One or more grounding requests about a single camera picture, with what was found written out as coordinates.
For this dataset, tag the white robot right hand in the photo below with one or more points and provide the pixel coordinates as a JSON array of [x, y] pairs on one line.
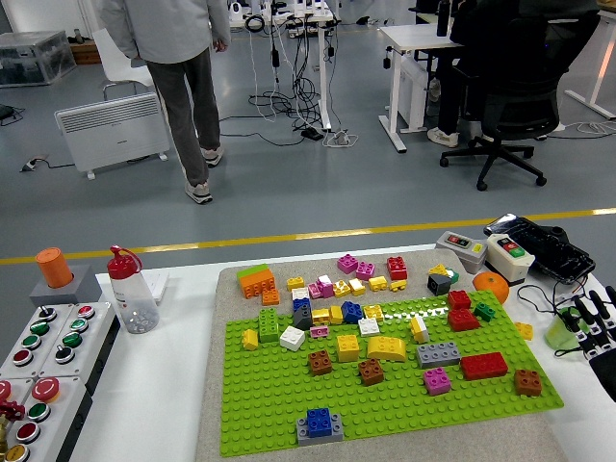
[[604, 370]]

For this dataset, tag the person's right hand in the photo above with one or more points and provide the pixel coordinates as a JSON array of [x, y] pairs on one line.
[[219, 44]]

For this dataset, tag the orange cylinder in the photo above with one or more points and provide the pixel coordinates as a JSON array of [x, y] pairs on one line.
[[54, 268]]

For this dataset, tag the blue square brick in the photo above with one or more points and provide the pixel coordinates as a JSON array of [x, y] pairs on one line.
[[321, 422], [352, 313]]

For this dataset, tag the grey two-by-four brick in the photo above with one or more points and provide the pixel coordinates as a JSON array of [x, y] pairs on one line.
[[320, 440], [438, 355]]

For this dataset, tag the green studded baseplate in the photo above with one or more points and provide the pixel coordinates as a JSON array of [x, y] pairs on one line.
[[264, 390]]

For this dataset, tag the brown square brick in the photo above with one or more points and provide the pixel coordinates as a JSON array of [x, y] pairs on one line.
[[528, 383], [371, 372], [320, 363]]

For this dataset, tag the small yellow brick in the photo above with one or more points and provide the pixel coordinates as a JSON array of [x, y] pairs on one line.
[[336, 315], [295, 284], [341, 289], [373, 313], [524, 331], [356, 287], [437, 269], [378, 284], [321, 316], [250, 339]]

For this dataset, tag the red two-by-four brick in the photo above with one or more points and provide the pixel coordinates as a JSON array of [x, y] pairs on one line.
[[483, 366]]

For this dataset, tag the dark green brick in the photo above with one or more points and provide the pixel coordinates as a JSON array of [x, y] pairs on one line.
[[485, 312]]

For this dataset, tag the wide red brick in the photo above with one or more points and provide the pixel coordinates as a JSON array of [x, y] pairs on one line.
[[464, 320]]

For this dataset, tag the red square brick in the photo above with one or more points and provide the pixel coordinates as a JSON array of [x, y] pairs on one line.
[[459, 300], [397, 268]]

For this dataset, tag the magenta square brick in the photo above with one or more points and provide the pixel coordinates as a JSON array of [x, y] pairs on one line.
[[437, 381], [366, 271], [347, 264]]

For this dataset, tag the small green brick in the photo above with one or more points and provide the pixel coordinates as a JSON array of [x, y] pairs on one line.
[[454, 276]]

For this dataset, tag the black cube brick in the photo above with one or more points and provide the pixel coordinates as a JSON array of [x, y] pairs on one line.
[[439, 285]]

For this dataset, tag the yellow and white brick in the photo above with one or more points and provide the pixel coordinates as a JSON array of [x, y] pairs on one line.
[[419, 330]]

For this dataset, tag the yellow curved brick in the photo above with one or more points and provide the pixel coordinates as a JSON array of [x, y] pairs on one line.
[[386, 349]]

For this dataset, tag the flat yellow brick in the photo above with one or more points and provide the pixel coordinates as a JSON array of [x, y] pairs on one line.
[[398, 286]]

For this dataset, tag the white square brick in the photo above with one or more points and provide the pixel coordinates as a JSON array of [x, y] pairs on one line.
[[369, 327], [292, 338]]

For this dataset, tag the orange brick with lime top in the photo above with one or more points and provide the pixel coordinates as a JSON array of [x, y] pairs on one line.
[[256, 285]]

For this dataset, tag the yellow square brick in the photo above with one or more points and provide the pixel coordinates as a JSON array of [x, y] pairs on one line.
[[348, 348]]

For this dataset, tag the small orange brick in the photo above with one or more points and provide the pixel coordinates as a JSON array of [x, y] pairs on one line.
[[270, 298]]

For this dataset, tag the flat white brick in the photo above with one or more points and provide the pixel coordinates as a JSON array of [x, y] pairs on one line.
[[300, 293]]

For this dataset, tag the light pink brick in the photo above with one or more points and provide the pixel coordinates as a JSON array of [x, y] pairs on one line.
[[314, 291]]

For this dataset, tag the tall magenta brick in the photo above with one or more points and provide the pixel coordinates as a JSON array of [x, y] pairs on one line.
[[326, 287]]

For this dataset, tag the small blue brick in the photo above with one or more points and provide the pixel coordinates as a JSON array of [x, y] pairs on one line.
[[301, 303]]

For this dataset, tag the tall lime green brick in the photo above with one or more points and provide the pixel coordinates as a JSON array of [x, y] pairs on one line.
[[269, 325]]

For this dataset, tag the dark grey sloped brick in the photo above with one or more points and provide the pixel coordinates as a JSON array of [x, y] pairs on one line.
[[303, 319]]

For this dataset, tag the flat pink brick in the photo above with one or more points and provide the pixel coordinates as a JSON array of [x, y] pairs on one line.
[[319, 331]]

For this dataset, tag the white round device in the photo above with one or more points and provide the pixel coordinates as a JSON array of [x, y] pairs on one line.
[[236, 9]]

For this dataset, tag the person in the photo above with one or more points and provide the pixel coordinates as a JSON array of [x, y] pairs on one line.
[[451, 96], [168, 48]]

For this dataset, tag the green translucent cup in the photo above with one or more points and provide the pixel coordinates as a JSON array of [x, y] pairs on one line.
[[556, 334]]

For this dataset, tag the white plastic chair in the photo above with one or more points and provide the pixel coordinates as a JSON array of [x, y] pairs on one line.
[[108, 58]]

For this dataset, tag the white desk with devices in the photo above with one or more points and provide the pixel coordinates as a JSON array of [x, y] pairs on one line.
[[327, 77]]

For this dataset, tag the black power adapter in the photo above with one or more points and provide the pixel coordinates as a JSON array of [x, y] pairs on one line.
[[312, 134]]

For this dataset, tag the brown wooden box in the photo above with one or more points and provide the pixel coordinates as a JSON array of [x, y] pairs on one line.
[[86, 53]]

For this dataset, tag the black electronic device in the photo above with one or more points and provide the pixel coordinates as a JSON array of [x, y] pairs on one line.
[[544, 245]]

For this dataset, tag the white panel heater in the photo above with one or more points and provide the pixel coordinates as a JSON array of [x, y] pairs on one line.
[[110, 132]]

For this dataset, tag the orange fruit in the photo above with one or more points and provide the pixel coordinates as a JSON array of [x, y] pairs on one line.
[[491, 288]]

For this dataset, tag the clear storage box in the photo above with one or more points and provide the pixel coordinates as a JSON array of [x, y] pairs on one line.
[[31, 58]]

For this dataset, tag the white cabinet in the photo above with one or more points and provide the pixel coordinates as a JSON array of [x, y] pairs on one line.
[[411, 91]]

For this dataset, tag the grey floor socket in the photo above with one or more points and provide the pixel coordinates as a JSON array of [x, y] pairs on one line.
[[31, 164]]

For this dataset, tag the black bottle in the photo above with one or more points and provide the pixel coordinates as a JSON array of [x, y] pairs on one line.
[[444, 19]]

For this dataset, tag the clear bottle with red cap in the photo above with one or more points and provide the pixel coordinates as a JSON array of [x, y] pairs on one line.
[[132, 300]]

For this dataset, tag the black office chair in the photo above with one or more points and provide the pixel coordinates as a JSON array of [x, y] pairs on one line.
[[520, 106]]

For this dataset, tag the grey block with round hole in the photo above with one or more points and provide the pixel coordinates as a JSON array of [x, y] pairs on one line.
[[86, 290]]

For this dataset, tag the grey four-button control box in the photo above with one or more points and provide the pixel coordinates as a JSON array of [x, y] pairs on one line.
[[72, 339], [39, 328]]

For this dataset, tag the grey emergency-stop control box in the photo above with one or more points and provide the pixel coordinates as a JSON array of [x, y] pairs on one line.
[[38, 411], [3, 391]]

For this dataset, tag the beige switch box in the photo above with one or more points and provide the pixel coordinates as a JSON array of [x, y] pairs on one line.
[[508, 262]]

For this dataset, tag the grey switch box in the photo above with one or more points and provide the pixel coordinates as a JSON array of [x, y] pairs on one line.
[[461, 250]]

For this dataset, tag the white wall switch plate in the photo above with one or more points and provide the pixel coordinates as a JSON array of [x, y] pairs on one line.
[[160, 285]]

